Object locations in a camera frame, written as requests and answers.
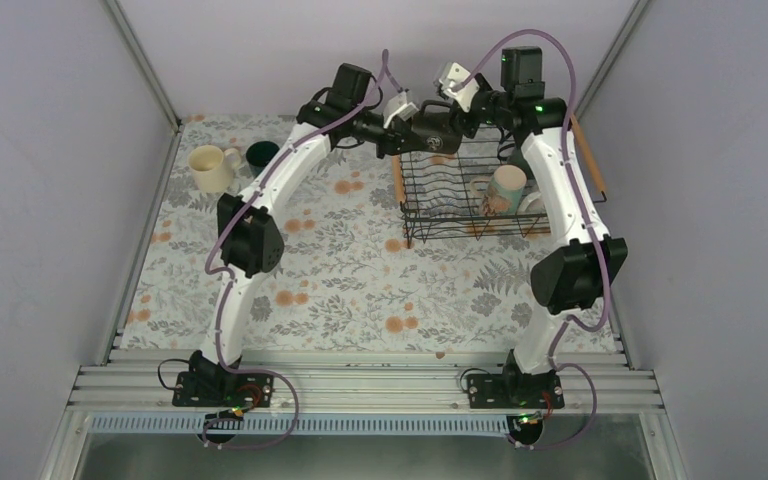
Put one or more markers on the dark grey mug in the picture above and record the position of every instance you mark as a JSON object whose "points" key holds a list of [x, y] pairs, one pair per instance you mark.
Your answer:
{"points": [[432, 130]]}

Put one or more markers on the slotted cable duct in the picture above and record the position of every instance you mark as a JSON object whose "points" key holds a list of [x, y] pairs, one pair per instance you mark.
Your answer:
{"points": [[306, 424]]}

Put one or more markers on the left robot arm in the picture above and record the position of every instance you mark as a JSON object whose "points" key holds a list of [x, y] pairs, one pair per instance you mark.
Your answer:
{"points": [[249, 244]]}

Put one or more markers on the white mug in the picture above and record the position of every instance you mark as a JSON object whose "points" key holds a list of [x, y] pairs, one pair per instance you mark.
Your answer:
{"points": [[531, 203]]}

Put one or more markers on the left wooden rack handle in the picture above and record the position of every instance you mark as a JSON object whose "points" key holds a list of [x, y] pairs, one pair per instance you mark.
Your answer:
{"points": [[398, 180]]}

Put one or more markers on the floral pastel mug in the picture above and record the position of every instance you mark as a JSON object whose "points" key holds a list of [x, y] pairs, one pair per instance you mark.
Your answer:
{"points": [[500, 193]]}

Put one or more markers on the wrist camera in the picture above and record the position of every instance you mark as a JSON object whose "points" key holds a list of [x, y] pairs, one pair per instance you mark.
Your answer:
{"points": [[457, 83], [401, 106]]}

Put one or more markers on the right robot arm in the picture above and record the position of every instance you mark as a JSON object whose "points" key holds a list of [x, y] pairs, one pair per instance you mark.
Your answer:
{"points": [[572, 285]]}

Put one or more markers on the dark green mug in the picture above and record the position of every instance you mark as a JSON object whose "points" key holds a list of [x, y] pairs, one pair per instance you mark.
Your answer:
{"points": [[259, 154]]}

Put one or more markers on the right wooden rack handle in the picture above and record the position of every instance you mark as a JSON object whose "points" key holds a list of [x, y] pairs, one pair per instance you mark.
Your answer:
{"points": [[586, 154]]}

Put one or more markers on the aluminium rail frame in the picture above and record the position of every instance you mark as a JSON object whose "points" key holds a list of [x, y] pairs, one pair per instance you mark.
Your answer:
{"points": [[400, 383]]}

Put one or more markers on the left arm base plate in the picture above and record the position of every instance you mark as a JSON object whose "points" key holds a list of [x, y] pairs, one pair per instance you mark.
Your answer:
{"points": [[236, 391]]}

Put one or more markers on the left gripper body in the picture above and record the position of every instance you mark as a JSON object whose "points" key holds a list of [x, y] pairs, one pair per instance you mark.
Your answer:
{"points": [[392, 134]]}

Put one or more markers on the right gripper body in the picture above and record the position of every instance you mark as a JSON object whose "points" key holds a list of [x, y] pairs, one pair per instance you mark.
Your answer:
{"points": [[470, 128]]}

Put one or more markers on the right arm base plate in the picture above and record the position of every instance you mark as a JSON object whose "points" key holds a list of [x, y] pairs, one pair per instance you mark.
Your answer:
{"points": [[512, 390]]}

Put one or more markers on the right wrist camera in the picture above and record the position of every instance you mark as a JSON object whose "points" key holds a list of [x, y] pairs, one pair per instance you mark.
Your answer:
{"points": [[457, 83]]}

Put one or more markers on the cream ribbed mug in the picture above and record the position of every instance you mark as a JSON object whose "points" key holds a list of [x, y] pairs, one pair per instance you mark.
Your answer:
{"points": [[213, 169]]}

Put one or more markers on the floral tablecloth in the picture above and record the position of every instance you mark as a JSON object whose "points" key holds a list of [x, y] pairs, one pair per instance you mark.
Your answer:
{"points": [[348, 279]]}

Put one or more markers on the wooden rack handle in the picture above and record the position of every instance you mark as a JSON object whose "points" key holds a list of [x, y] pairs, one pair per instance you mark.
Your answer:
{"points": [[586, 154], [398, 180]]}

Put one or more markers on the black wire dish rack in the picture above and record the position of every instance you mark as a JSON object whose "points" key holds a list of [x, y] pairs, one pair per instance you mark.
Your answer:
{"points": [[439, 203]]}

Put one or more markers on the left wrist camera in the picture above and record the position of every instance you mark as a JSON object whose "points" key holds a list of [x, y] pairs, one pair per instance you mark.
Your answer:
{"points": [[401, 106]]}

